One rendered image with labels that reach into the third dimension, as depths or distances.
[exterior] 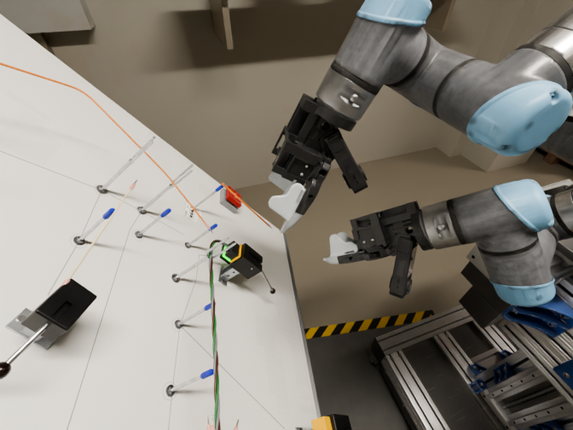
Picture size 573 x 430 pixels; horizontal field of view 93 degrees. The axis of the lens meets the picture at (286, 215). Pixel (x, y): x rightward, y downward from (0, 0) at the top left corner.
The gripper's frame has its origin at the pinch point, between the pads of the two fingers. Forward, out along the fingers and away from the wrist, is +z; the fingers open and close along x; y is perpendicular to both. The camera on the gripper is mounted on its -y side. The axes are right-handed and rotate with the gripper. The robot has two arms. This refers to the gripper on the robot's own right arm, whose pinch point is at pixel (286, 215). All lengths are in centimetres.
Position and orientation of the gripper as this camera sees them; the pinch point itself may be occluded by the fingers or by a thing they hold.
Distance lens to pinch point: 50.5
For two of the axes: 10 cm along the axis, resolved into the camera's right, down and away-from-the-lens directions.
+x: 0.5, 5.9, -8.0
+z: -4.5, 7.3, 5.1
